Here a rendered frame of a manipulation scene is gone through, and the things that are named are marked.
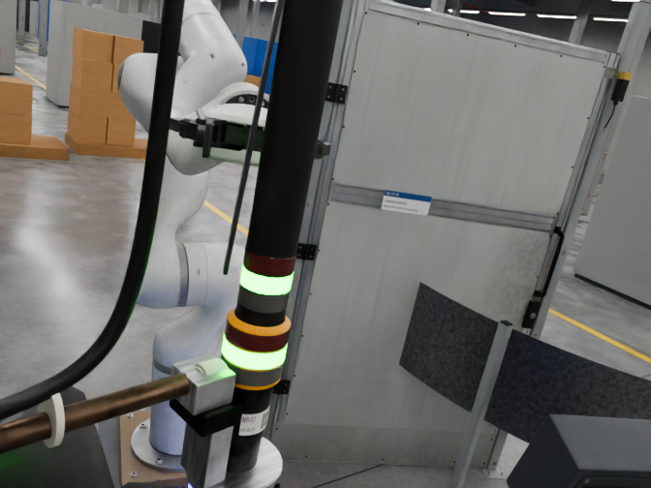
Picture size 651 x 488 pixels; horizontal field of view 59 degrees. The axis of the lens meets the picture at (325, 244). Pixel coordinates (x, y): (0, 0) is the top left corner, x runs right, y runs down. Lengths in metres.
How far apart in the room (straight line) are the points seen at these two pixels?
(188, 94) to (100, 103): 7.66
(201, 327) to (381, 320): 1.48
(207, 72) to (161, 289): 0.39
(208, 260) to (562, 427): 0.67
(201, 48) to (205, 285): 0.41
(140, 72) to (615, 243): 6.16
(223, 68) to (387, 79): 1.40
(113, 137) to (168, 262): 7.65
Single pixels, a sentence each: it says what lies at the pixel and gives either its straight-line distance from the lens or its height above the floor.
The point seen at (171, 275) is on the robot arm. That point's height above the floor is 1.34.
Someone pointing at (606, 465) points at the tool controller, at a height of 1.23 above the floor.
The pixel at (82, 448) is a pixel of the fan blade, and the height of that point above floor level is 1.41.
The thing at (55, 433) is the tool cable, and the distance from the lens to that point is 0.34.
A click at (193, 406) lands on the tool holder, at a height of 1.53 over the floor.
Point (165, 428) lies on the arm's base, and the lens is 1.20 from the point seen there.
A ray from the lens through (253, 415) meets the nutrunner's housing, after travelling 0.41.
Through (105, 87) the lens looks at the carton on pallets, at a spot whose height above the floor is 0.91.
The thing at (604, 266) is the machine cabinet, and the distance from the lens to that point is 6.97.
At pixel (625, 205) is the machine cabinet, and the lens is 6.86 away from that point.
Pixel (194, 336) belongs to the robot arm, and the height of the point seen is 1.22.
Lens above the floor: 1.74
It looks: 17 degrees down
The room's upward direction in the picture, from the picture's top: 11 degrees clockwise
